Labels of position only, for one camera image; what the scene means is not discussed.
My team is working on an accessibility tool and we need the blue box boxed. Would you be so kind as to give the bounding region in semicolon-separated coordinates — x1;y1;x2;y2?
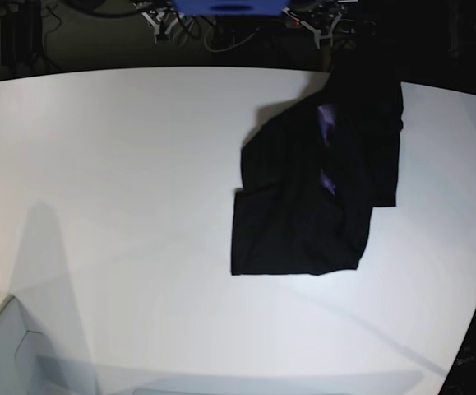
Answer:
173;0;289;16

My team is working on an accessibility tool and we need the grey bin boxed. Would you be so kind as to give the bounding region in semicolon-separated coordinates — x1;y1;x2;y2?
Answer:
0;297;99;394

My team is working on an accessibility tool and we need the black t-shirt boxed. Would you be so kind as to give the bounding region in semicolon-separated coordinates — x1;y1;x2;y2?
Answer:
230;53;404;276

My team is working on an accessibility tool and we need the white cable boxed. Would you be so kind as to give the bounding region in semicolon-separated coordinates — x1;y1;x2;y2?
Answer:
202;24;263;53

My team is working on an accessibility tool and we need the black device on floor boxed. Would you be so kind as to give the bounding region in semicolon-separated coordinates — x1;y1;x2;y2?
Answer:
0;1;43;67

